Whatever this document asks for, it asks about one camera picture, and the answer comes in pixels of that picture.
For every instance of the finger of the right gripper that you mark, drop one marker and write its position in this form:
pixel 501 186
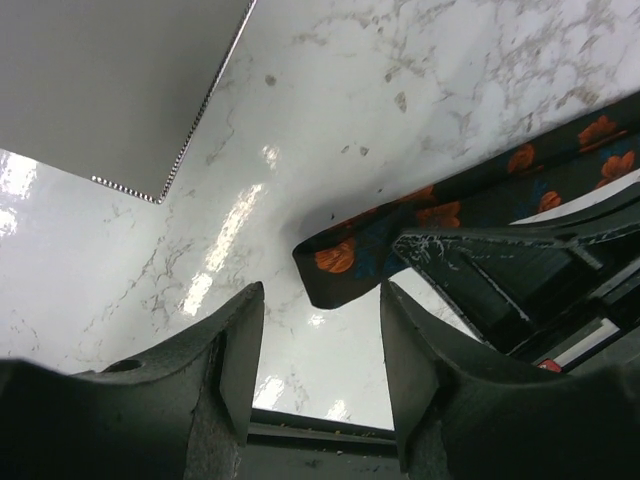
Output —
pixel 553 293

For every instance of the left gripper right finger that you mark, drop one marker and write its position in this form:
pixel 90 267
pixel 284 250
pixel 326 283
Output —
pixel 464 411

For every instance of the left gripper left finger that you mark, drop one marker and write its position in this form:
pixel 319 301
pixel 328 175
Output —
pixel 178 410

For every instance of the black orange floral tie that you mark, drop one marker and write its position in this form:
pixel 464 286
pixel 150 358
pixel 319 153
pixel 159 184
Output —
pixel 347 260

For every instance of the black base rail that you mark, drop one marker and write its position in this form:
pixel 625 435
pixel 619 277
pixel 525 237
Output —
pixel 284 446

